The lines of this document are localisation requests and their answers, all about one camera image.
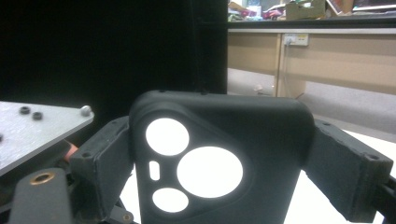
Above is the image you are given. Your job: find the colourful clutter pile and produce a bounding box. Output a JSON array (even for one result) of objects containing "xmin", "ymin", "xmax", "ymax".
[{"xmin": 228, "ymin": 0, "xmax": 287, "ymax": 22}]

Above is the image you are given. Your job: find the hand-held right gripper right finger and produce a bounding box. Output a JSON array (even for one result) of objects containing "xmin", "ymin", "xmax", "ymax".
[{"xmin": 300, "ymin": 119, "xmax": 395, "ymax": 223}]

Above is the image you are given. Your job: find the black curtain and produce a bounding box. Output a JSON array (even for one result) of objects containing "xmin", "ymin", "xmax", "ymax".
[{"xmin": 0, "ymin": 0, "xmax": 229, "ymax": 129}]

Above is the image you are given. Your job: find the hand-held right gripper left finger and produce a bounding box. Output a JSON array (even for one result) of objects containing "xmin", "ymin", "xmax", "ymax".
[{"xmin": 68, "ymin": 116, "xmax": 135, "ymax": 220}]

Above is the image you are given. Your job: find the black phone case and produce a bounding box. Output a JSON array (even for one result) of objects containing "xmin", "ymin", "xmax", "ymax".
[{"xmin": 128, "ymin": 90, "xmax": 316, "ymax": 224}]

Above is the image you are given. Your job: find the cardboard box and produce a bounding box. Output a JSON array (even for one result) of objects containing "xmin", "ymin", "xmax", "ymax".
[{"xmin": 285, "ymin": 0, "xmax": 327, "ymax": 21}]

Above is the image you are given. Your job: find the light wooden desk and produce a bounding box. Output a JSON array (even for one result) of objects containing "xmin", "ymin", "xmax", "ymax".
[{"xmin": 227, "ymin": 17, "xmax": 396, "ymax": 99}]

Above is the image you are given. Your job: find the white wall socket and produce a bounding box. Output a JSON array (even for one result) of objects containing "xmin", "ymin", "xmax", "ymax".
[{"xmin": 283, "ymin": 33, "xmax": 310, "ymax": 47}]

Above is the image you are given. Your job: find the flat dark panel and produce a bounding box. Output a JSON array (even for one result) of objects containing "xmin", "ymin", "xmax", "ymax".
[{"xmin": 326, "ymin": 0, "xmax": 396, "ymax": 16}]

